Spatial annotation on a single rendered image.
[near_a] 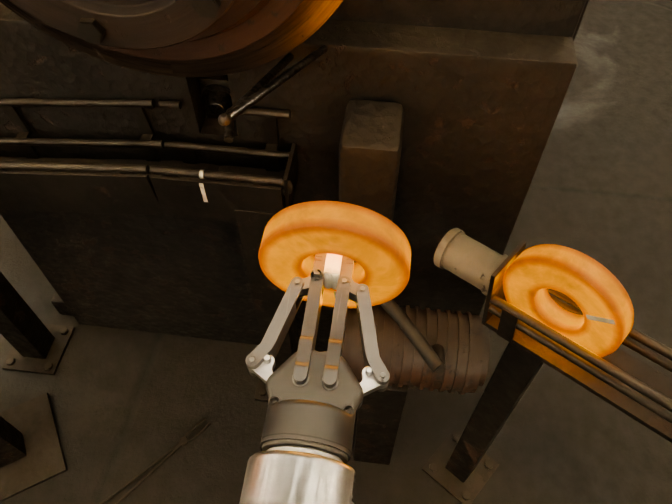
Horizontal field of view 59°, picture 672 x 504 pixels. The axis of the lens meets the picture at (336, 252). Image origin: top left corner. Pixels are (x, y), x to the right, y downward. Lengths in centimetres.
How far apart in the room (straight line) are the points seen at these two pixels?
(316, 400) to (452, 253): 36
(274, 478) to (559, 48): 61
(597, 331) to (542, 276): 9
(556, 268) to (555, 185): 121
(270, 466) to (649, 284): 144
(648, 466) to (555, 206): 75
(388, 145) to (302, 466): 43
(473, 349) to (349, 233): 42
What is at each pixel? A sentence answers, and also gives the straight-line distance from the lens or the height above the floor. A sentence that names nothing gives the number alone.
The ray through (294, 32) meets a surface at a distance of 67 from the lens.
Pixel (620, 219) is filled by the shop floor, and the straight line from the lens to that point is 189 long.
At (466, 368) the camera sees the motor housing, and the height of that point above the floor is 51.
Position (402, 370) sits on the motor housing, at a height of 50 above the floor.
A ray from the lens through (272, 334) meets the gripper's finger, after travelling 53.
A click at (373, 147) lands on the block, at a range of 75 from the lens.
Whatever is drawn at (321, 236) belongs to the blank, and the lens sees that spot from 54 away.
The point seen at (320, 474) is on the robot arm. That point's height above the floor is 87.
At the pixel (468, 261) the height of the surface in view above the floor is 69.
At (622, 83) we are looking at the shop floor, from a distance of 237.
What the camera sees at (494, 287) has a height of 69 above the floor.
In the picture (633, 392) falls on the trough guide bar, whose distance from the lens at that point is 78.
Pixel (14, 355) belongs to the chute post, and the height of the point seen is 1.
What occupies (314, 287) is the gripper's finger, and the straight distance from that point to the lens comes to 55.
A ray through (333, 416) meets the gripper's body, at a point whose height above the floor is 86.
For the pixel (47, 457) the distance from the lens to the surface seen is 151.
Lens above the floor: 132
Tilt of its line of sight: 54 degrees down
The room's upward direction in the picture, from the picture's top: straight up
